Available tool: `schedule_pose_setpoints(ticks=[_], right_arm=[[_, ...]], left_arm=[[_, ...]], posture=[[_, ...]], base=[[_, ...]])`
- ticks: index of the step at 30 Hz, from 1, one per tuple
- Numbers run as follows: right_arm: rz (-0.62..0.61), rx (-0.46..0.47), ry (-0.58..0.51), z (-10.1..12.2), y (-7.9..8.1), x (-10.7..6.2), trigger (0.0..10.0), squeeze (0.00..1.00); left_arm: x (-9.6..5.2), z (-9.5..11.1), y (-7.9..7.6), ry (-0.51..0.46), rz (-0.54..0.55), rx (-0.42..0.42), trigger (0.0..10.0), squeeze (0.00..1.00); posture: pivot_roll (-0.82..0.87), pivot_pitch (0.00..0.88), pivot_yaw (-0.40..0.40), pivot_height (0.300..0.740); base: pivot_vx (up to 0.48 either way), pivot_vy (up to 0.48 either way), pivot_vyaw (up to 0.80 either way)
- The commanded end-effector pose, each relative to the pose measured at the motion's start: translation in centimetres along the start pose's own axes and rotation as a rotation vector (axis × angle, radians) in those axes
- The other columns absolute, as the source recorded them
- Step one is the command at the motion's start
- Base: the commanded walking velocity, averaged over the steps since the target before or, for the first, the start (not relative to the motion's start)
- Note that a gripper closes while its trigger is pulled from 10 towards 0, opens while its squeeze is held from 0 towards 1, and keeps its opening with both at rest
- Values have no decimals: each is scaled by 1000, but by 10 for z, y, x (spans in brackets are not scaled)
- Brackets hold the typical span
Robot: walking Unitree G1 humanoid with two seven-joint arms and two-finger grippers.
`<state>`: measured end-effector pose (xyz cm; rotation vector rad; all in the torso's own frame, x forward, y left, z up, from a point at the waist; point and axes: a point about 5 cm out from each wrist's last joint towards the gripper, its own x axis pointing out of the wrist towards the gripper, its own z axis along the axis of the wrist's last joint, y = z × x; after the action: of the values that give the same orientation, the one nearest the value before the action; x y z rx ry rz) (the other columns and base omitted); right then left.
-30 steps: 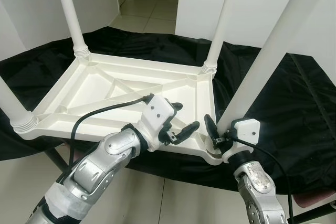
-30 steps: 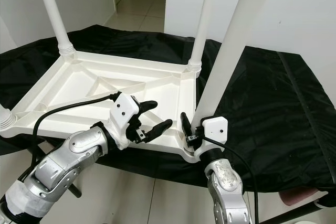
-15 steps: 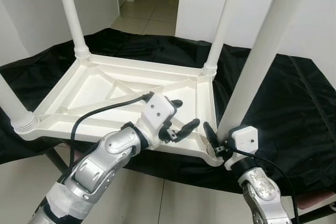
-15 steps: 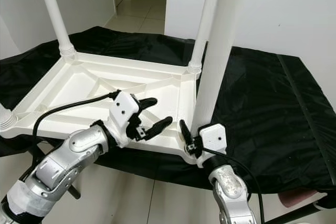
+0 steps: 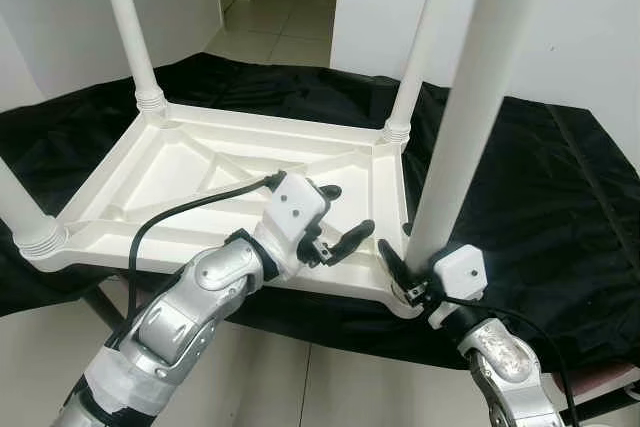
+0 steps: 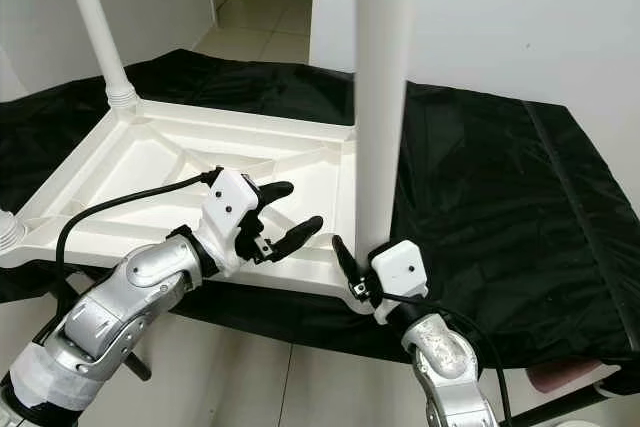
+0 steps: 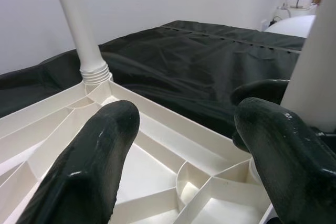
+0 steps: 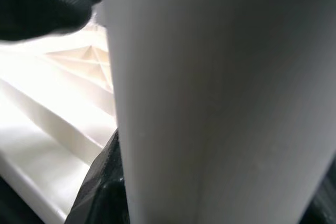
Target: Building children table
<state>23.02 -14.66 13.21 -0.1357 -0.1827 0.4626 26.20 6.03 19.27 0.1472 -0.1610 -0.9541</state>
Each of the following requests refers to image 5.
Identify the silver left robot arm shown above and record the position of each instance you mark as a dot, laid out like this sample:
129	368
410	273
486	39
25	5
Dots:
180	307

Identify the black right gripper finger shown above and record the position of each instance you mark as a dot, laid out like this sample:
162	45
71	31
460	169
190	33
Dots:
397	265

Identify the white plastic table top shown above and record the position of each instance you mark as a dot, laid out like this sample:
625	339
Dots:
180	162

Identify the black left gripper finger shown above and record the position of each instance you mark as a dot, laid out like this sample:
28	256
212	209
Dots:
348	242
327	197

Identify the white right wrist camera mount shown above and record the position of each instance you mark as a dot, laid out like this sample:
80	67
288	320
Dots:
462	269

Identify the black table cloth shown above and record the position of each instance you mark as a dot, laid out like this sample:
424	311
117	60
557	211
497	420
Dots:
560	247

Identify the white plastic table leg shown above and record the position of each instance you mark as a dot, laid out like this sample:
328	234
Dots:
25	212
125	17
410	77
470	97

